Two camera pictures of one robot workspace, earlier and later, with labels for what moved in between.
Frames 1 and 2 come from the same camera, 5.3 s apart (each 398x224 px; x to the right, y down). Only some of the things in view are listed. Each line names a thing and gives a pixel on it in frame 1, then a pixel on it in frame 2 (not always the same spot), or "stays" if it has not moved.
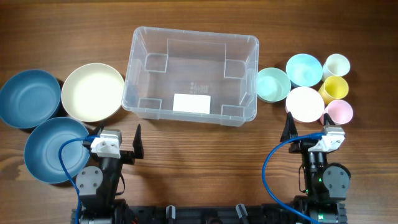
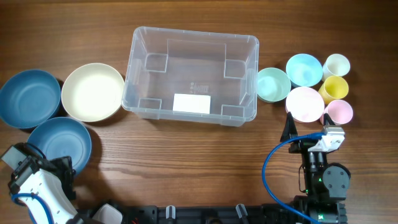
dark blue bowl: (41, 145) stays
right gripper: (290, 131) stays
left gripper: (129, 156) → (64, 163)
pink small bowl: (305, 104) stays
